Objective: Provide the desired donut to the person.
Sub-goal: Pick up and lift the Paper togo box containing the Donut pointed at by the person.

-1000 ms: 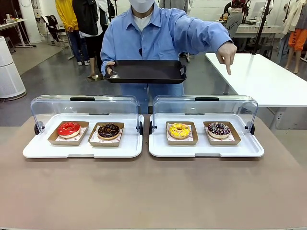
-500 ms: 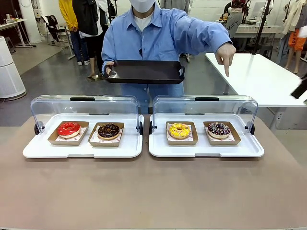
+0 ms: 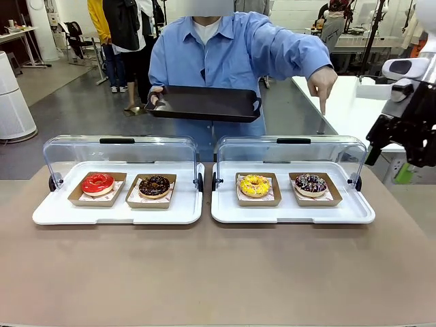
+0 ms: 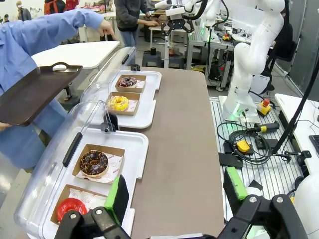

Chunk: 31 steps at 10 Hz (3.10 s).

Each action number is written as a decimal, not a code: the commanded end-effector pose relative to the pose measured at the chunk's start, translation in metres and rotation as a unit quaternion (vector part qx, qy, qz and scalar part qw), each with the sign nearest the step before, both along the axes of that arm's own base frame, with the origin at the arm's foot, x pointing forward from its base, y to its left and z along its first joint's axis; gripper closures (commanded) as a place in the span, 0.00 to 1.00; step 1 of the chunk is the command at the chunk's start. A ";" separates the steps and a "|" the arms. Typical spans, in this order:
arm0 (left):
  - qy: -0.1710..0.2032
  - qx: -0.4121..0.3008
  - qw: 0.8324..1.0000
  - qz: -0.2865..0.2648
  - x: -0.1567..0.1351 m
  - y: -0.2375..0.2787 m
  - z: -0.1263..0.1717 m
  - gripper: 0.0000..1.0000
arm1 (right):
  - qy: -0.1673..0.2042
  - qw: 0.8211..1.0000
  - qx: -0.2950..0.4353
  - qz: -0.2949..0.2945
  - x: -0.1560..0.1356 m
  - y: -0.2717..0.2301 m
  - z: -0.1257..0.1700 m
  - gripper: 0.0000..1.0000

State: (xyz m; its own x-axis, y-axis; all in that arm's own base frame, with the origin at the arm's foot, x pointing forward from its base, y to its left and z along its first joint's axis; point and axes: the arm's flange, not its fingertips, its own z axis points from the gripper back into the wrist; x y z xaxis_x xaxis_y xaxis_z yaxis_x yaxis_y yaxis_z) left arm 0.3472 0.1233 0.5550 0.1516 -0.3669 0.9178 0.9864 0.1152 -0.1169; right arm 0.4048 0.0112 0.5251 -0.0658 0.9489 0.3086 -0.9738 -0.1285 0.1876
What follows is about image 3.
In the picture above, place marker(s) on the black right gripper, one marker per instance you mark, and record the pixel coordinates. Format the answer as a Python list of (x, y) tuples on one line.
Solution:
[(424, 116)]

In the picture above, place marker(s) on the brown cardboard donut box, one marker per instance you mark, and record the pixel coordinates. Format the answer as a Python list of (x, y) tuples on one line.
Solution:
[(150, 203), (277, 199), (335, 199), (76, 201)]

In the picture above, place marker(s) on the white printed paper liner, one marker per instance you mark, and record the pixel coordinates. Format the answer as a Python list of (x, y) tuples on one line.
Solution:
[(329, 196), (272, 195), (116, 189), (135, 199)]

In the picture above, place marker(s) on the purple sprinkled donut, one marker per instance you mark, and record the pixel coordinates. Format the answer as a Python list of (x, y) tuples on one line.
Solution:
[(303, 187)]

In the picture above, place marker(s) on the black serving tray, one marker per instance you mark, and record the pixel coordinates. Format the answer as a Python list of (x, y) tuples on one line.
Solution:
[(204, 102)]

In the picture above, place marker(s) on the person's right forearm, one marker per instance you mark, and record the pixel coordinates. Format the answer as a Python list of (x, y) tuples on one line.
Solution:
[(156, 76)]

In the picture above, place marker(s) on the person's left forearm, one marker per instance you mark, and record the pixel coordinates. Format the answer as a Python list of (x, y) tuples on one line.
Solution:
[(299, 51)]

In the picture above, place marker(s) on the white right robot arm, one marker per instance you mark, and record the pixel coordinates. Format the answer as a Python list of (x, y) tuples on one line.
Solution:
[(427, 27)]

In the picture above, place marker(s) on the yellow sprinkled donut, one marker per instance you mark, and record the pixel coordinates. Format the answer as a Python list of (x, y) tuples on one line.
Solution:
[(247, 187)]

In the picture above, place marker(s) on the person in blue shirt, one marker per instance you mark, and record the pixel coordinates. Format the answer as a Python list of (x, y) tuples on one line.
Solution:
[(221, 58)]

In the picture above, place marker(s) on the chocolate sprinkled donut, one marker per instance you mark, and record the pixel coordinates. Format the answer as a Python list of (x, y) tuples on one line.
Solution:
[(146, 189)]

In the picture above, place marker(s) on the red glazed donut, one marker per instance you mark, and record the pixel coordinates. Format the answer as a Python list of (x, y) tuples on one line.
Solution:
[(89, 185)]

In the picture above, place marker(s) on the person's left hand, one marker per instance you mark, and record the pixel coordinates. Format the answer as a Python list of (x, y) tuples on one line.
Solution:
[(325, 81)]

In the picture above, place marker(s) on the person's right hand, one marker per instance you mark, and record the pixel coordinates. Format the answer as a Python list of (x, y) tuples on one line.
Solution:
[(154, 98)]

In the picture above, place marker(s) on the clear plastic tray lid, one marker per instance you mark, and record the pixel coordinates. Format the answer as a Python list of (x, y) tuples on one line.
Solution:
[(340, 146), (68, 146)]

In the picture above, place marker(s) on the white work table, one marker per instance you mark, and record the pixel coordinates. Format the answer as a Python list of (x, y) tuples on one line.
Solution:
[(344, 98)]

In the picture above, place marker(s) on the black stand pole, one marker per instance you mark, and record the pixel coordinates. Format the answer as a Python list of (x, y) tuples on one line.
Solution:
[(373, 34)]

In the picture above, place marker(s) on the white display tray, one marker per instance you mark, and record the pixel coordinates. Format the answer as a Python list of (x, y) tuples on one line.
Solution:
[(102, 216), (289, 214)]

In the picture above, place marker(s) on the grey shirt mannequin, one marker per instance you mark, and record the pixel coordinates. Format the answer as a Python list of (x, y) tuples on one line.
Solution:
[(332, 30)]

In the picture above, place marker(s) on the bystander in black jacket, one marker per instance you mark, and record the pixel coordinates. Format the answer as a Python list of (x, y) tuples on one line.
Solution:
[(126, 24)]

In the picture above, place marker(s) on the bystander in yellow shirt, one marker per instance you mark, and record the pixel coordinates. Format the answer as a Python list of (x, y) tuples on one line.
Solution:
[(98, 20)]

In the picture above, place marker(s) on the black folding chair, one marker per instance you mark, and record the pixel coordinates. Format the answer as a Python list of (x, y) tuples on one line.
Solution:
[(76, 37)]

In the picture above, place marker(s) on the white round pillar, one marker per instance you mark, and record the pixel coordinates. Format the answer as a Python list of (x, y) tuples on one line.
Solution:
[(39, 24)]

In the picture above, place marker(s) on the white perforated air purifier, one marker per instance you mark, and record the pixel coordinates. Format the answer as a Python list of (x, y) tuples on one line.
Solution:
[(13, 102)]

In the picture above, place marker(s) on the white side table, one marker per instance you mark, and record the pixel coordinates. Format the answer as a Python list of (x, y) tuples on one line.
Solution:
[(13, 34)]

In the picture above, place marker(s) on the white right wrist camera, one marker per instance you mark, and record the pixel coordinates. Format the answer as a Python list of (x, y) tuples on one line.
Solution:
[(402, 91)]

